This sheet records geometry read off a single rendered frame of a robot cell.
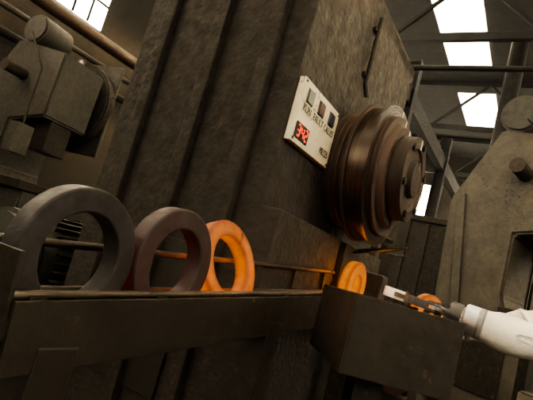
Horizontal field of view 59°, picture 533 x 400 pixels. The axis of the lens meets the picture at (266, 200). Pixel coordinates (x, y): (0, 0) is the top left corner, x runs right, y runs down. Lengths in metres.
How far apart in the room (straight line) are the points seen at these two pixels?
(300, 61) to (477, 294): 3.20
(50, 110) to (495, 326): 4.71
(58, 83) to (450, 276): 4.23
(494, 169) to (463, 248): 0.73
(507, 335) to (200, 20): 1.29
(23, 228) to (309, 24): 0.99
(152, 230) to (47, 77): 4.82
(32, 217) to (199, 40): 1.07
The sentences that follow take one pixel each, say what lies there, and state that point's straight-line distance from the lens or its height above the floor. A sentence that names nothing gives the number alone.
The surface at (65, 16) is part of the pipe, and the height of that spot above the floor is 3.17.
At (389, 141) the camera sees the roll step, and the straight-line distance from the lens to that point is 1.49.
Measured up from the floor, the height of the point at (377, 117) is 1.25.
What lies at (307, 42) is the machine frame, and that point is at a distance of 1.35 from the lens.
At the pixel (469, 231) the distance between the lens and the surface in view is 4.34.
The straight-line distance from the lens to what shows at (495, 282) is 4.20.
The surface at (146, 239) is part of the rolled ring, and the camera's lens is 0.72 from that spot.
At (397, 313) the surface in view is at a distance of 0.88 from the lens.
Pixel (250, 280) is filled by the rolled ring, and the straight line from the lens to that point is 1.01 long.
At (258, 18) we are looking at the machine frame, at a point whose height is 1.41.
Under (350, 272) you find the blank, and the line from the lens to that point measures 1.52.
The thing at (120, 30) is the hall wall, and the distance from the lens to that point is 8.71.
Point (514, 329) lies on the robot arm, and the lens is 1.46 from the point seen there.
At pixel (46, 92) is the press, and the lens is 5.41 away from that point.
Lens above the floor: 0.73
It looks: 7 degrees up
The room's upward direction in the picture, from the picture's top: 15 degrees clockwise
